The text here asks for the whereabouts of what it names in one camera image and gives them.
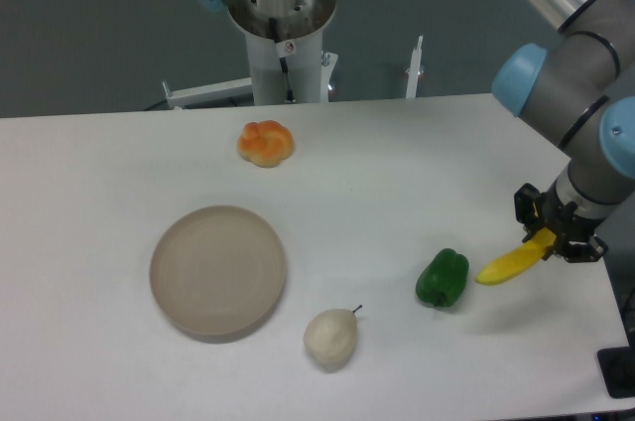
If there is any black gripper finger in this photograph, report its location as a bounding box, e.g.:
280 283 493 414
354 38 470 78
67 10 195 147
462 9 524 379
554 235 608 262
513 183 541 231

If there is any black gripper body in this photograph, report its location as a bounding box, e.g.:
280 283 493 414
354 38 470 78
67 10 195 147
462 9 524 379
536 191 599 252

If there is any yellow banana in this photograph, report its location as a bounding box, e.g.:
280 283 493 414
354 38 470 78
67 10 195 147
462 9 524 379
475 228 557 286

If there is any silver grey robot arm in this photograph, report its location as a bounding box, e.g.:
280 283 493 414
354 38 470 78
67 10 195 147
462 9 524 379
197 0 634 263

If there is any beige round plate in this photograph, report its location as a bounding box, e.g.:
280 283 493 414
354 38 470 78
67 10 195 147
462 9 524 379
149 206 287 344

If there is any green bell pepper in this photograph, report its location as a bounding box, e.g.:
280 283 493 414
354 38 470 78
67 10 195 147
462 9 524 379
415 248 469 308

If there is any black device at table edge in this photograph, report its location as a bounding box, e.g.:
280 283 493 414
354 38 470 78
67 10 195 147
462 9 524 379
596 347 634 399

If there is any white pear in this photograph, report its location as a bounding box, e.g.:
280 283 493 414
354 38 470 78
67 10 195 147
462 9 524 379
303 304 363 372

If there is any orange knotted bread roll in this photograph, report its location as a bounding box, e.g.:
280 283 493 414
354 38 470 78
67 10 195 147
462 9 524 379
236 120 295 168

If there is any white right mounting bracket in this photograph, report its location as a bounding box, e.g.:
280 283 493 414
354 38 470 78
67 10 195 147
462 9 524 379
405 35 425 99

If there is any white mounting bracket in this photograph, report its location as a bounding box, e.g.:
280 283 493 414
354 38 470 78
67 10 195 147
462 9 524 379
405 35 425 99
162 77 252 108

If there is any black cable on pedestal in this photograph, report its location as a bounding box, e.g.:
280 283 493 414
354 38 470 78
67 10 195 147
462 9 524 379
267 17 298 104

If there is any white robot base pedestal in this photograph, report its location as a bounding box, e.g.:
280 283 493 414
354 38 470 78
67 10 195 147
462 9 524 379
229 0 337 106

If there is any white left mounting bracket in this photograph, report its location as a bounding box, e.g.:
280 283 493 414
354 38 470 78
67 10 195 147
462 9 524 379
162 77 252 108

